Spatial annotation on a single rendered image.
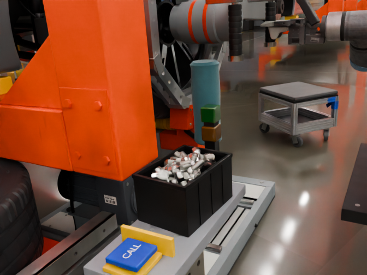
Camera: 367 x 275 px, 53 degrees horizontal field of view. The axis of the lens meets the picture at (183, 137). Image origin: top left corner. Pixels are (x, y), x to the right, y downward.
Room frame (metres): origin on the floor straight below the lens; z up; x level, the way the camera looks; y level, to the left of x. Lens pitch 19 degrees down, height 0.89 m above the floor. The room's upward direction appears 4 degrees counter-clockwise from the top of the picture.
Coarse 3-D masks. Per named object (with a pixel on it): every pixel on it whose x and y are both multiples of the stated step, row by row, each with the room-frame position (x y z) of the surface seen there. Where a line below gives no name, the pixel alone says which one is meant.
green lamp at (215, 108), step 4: (208, 104) 0.90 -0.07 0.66; (212, 104) 0.90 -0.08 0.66; (200, 108) 0.88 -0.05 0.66; (204, 108) 0.87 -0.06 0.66; (208, 108) 0.87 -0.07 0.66; (212, 108) 0.86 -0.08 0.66; (216, 108) 0.87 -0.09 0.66; (200, 112) 0.88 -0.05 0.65; (204, 112) 0.87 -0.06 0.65; (208, 112) 0.87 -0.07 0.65; (212, 112) 0.86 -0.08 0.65; (216, 112) 0.87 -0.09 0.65; (220, 112) 0.89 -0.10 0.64; (204, 116) 0.87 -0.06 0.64; (208, 116) 0.87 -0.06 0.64; (212, 116) 0.86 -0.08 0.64; (216, 116) 0.87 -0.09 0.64; (220, 116) 0.89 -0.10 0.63; (204, 120) 0.87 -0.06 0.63; (208, 120) 0.87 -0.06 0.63; (212, 120) 0.86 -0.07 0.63; (216, 120) 0.87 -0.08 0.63
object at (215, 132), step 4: (220, 124) 0.89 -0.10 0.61; (204, 128) 0.87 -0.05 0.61; (208, 128) 0.87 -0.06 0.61; (212, 128) 0.86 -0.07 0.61; (216, 128) 0.87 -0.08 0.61; (220, 128) 0.89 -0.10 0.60; (204, 132) 0.87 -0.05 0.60; (208, 132) 0.87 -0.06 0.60; (212, 132) 0.86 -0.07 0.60; (216, 132) 0.87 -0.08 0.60; (220, 132) 0.89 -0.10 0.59; (204, 136) 0.87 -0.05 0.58; (208, 136) 0.87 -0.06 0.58; (212, 136) 0.86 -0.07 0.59; (216, 136) 0.87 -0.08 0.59; (220, 136) 0.89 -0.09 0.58; (204, 140) 0.88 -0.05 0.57; (208, 140) 0.87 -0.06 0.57; (212, 140) 0.86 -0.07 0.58; (216, 140) 0.86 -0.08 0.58
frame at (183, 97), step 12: (144, 0) 1.04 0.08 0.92; (144, 12) 1.04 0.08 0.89; (156, 12) 1.07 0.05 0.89; (156, 24) 1.06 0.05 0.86; (156, 36) 1.06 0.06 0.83; (156, 48) 1.05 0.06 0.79; (216, 48) 1.48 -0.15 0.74; (156, 60) 1.04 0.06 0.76; (156, 72) 1.04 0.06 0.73; (168, 72) 1.10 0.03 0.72; (156, 84) 1.11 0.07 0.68; (168, 84) 1.09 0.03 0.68; (168, 96) 1.17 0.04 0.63; (180, 96) 1.16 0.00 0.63; (180, 108) 1.17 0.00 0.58
